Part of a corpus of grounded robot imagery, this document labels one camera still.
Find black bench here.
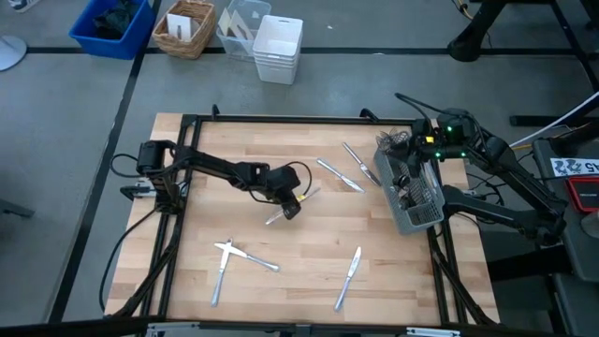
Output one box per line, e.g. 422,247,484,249
481,231,599,337

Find white cable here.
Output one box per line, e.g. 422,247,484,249
509,91,599,149

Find black arm base cable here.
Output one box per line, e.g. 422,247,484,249
467,171,507,207
97,208,158,314

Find grey cart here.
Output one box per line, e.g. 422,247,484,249
532,122,599,284

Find red and black device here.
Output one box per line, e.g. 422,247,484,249
563,175,599,214

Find person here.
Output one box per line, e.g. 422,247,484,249
7,0,41,14

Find yellow hanging cable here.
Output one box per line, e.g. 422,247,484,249
451,0,472,21

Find blue plastic bin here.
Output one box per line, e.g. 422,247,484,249
68,0,158,61

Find black floor rail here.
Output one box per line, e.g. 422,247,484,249
508,114,599,128

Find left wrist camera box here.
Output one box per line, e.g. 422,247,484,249
282,201,303,221

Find black stand base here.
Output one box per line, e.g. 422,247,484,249
446,0,511,64

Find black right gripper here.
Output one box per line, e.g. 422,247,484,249
390,117,446,163

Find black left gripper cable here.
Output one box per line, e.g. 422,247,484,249
252,160,314,206

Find grey plastic cutlery basket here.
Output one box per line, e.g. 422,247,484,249
373,130,446,236

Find black cloth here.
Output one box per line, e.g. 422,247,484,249
92,0,144,41

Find black floor object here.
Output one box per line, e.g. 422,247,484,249
0,198,37,220

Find clear plastic bin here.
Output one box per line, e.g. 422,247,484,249
215,0,272,63

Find white stacked plastic bins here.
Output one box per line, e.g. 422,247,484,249
253,14,304,86

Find wicker basket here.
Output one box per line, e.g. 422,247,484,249
152,0,217,61

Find beige card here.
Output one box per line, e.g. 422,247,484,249
227,9,256,41
217,7,233,37

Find white printed label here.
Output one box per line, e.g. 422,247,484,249
549,157,599,179

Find white card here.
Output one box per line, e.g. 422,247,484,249
166,12,194,41

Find grey round floor base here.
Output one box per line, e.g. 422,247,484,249
0,35,28,73

